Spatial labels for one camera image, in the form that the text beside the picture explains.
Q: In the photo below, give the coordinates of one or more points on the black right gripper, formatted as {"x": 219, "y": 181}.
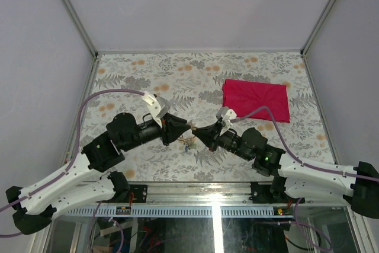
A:
{"x": 211, "y": 135}

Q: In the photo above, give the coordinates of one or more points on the aluminium front rail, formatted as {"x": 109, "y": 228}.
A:
{"x": 191, "y": 199}

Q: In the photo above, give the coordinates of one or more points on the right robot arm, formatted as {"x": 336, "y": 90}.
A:
{"x": 354, "y": 186}

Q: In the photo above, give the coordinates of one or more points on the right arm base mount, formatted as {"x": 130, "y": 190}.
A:
{"x": 260, "y": 193}

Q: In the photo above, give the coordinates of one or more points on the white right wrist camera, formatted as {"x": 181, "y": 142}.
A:
{"x": 226, "y": 115}

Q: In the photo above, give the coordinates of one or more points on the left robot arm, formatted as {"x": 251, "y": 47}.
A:
{"x": 89, "y": 178}

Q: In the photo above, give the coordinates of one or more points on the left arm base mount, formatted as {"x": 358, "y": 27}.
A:
{"x": 137, "y": 194}

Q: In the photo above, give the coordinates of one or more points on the red folded cloth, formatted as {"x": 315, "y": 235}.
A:
{"x": 246, "y": 96}

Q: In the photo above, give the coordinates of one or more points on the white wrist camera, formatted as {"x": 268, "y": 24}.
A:
{"x": 226, "y": 115}
{"x": 157, "y": 106}

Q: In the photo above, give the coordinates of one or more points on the right aluminium frame post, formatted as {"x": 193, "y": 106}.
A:
{"x": 318, "y": 25}

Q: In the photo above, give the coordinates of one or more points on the aluminium frame post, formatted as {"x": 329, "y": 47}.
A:
{"x": 318, "y": 25}
{"x": 76, "y": 21}

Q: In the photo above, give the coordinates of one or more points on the left aluminium frame post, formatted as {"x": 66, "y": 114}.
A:
{"x": 76, "y": 21}

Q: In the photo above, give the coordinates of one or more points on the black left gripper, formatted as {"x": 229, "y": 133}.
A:
{"x": 173, "y": 128}

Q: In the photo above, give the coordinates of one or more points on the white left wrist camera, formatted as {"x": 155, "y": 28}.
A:
{"x": 157, "y": 106}

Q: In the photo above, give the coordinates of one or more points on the metal keyring with clips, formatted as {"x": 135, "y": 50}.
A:
{"x": 188, "y": 142}

